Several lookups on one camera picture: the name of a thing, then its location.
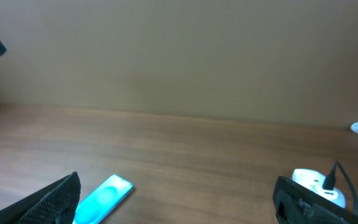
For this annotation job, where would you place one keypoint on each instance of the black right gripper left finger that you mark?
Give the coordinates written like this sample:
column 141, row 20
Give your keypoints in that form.
column 53, row 204

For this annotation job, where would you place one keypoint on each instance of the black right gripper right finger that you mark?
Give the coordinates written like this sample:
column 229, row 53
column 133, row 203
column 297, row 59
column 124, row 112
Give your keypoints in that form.
column 295, row 204

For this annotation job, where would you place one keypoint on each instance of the blue Galaxy smartphone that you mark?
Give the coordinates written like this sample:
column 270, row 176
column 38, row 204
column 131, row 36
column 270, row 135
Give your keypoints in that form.
column 103, row 200

